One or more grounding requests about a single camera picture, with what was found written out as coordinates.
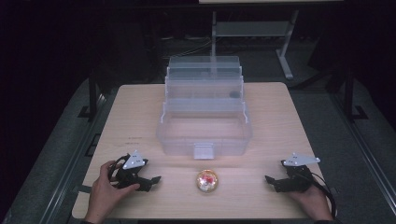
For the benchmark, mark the person's left hand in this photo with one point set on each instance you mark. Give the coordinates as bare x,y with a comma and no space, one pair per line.
104,194

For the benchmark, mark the clear plastic tiered storage box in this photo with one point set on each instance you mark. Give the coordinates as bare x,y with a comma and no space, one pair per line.
204,130

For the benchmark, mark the black metal post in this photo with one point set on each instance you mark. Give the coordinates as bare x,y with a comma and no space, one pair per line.
350,93
92,93

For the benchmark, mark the grey metal stand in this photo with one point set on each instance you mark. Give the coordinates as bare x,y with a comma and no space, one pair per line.
252,29

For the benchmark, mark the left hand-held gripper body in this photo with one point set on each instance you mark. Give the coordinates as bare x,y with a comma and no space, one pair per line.
128,174

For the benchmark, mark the aluminium floor rail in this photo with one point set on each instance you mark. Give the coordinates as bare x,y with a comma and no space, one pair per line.
367,149
71,161

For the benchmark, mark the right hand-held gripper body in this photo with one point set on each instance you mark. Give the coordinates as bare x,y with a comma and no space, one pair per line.
297,179

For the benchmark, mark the person's right hand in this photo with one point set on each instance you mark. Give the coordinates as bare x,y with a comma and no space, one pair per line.
313,202

